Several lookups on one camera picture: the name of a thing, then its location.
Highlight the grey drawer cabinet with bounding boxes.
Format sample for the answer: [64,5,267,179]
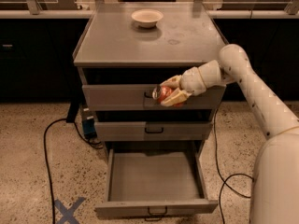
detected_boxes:
[74,3,224,154]

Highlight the grey open bottom drawer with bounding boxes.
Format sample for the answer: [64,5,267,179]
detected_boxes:
[95,147,218,218]

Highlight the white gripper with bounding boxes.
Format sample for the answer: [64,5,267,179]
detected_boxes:
[160,67,206,107]

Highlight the blue tape cross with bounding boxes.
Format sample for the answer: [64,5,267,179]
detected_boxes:
[54,197,85,224]

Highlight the dark background counter cabinets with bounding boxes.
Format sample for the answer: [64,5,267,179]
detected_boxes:
[0,18,299,103]

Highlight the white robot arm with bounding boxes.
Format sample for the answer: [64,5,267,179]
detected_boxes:
[161,44,299,224]

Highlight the grey middle drawer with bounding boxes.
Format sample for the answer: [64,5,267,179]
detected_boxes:
[94,121,212,141]

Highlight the black cable on left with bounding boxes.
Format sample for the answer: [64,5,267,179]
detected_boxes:
[42,118,104,224]

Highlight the white bowl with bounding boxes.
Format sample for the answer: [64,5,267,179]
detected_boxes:
[131,9,164,29]

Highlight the blue power box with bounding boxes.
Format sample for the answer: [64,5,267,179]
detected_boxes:
[80,107,96,139]

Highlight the grey top drawer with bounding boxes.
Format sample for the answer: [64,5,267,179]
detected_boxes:
[82,84,225,111]

